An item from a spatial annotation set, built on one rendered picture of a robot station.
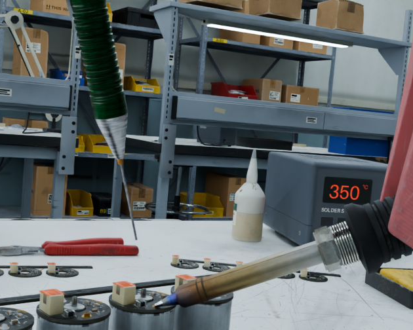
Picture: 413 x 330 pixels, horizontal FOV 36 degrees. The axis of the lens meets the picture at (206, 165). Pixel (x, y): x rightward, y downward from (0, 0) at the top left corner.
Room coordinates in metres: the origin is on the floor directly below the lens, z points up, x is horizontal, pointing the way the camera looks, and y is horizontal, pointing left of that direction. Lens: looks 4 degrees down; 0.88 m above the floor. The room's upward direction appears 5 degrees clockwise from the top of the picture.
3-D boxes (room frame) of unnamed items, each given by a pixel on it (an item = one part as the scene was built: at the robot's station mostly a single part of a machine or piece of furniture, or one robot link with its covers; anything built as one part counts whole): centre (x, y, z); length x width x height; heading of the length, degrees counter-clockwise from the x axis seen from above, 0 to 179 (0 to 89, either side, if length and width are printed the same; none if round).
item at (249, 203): (0.70, -0.05, 0.80); 0.03 x 0.03 x 0.10
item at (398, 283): (0.52, -0.18, 0.76); 0.07 x 0.05 x 0.02; 13
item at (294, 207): (0.72, -0.15, 0.80); 0.15 x 0.12 x 0.10; 12
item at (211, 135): (3.07, -0.04, 0.80); 0.15 x 0.12 x 0.10; 47
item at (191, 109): (3.09, -0.41, 0.90); 1.30 x 0.06 x 0.12; 117
